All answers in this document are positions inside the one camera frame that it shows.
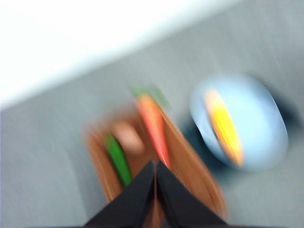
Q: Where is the pinkish brown egg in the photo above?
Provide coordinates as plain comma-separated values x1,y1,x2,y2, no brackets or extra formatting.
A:
111,121,145,155

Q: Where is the brown wicker basket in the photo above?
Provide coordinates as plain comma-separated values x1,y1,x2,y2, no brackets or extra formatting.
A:
83,102,230,228

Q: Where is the orange carrot with green leaves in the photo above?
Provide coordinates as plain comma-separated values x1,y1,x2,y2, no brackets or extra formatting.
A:
129,84,173,169

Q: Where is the blue round plate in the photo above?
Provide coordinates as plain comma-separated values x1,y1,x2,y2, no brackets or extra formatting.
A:
190,73,289,172

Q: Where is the green cucumber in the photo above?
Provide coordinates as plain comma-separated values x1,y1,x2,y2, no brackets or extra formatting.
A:
104,133,133,187

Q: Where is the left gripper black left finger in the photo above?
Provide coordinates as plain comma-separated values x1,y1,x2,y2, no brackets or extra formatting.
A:
83,160,157,228

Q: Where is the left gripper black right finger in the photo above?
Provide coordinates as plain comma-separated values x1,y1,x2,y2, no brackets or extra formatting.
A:
156,161,230,228

